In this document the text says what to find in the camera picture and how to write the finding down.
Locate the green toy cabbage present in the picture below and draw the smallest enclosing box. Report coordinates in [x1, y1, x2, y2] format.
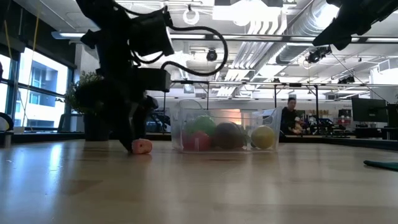
[185, 114, 218, 138]

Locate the long ceiling light bar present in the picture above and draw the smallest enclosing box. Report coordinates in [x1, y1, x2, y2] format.
[51, 30, 398, 44]

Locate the silver ventilation duct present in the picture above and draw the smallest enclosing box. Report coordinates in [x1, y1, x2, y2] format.
[275, 0, 340, 65]

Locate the red toy strawberry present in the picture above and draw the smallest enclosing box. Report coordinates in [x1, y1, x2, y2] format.
[182, 130, 213, 152]

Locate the person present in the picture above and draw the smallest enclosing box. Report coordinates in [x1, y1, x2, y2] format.
[279, 96, 304, 136]

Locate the black computer monitor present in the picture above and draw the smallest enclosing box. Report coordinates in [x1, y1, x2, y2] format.
[351, 97, 388, 124]

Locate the pink toy raspberry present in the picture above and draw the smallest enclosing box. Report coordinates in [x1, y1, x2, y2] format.
[131, 138, 154, 155]

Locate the dark green cloth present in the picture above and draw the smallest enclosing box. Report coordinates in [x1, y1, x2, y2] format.
[363, 159, 398, 172]

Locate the black background scaffold frame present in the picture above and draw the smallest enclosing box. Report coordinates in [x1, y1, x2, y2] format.
[170, 80, 320, 113]

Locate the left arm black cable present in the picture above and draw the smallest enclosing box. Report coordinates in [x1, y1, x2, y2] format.
[132, 26, 229, 77]

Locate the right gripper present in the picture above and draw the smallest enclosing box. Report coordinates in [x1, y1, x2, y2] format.
[312, 0, 379, 50]

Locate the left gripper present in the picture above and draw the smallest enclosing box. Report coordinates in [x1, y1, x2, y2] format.
[96, 70, 158, 153]

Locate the white hanging ring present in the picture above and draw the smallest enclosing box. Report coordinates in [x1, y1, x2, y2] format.
[182, 8, 200, 26]

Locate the potted green plant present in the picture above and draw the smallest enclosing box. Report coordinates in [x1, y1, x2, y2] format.
[64, 70, 103, 141]

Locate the black round device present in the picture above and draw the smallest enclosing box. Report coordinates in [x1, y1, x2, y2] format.
[0, 111, 13, 133]

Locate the clear plastic container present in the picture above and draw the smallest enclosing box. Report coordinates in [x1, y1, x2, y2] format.
[170, 100, 283, 154]

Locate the smooth yellow toy fruit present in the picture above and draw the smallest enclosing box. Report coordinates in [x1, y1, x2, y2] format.
[251, 125, 276, 150]

